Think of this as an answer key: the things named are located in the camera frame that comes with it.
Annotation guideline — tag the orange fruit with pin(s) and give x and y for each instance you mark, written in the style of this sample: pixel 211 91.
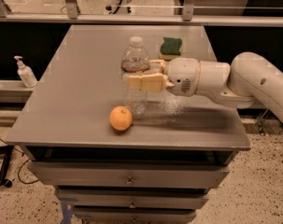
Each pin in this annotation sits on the orange fruit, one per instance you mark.
pixel 120 118

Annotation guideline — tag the bottom grey drawer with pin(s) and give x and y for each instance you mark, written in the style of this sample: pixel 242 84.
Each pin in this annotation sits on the bottom grey drawer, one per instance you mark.
pixel 134 215

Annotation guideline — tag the grey drawer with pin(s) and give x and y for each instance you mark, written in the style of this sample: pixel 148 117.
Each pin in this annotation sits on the grey drawer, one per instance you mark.
pixel 128 175
pixel 132 198
pixel 134 215

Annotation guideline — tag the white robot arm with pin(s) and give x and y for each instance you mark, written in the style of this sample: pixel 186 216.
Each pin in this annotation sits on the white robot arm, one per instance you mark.
pixel 249 78

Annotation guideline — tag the grey metal railing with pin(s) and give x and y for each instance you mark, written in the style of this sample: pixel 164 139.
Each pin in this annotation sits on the grey metal railing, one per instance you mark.
pixel 265 13

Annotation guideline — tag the top grey drawer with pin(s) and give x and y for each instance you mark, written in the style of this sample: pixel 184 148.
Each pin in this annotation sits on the top grey drawer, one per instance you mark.
pixel 128 175

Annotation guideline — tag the black chair leg with caster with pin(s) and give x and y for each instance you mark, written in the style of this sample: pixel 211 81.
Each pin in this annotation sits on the black chair leg with caster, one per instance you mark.
pixel 5 154

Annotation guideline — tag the middle grey drawer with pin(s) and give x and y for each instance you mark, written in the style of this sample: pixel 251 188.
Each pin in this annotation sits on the middle grey drawer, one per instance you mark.
pixel 132 198

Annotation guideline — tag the grey drawer cabinet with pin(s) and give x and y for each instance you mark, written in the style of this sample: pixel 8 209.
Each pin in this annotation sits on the grey drawer cabinet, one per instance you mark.
pixel 108 162

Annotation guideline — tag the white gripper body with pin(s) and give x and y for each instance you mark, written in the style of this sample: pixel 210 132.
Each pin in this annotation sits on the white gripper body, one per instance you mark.
pixel 182 76

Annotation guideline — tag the white pump dispenser bottle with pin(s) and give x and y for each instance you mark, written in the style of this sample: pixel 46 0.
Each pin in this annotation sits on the white pump dispenser bottle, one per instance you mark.
pixel 25 73

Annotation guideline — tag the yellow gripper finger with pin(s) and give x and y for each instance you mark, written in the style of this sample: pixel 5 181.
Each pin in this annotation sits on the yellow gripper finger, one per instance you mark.
pixel 152 82
pixel 157 66

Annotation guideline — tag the green and yellow sponge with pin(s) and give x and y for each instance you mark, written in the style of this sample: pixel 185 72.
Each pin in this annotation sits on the green and yellow sponge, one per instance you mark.
pixel 170 48

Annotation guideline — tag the clear plastic water bottle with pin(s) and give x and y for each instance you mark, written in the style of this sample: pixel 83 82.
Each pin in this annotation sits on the clear plastic water bottle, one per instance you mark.
pixel 134 63

